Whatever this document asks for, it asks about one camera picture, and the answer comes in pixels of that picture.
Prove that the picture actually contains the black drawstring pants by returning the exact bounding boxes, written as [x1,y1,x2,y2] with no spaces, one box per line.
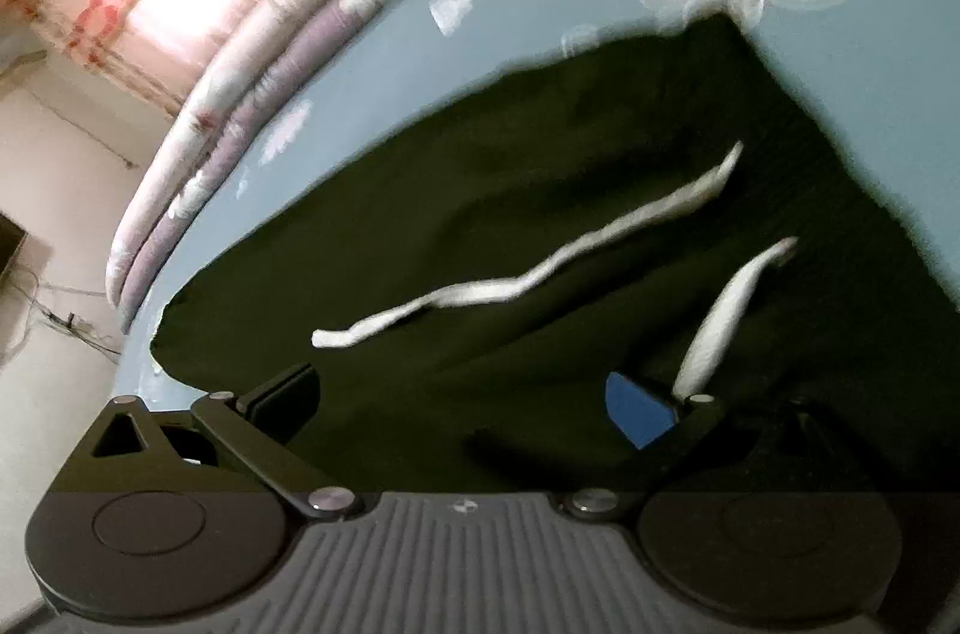
[148,10,960,605]

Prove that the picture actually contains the white air conditioner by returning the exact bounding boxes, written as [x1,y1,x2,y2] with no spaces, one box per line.
[0,49,47,79]

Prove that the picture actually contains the teal patterned bed sheet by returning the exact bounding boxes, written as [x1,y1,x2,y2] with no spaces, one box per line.
[114,0,958,409]

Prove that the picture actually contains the pink purple folded quilt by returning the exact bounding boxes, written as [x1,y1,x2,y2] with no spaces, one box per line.
[106,0,391,327]

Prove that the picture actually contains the wall cables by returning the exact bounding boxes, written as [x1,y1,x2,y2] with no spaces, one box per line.
[0,265,124,366]

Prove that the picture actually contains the wall mounted television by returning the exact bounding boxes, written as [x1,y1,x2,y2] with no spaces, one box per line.
[0,214,28,285]

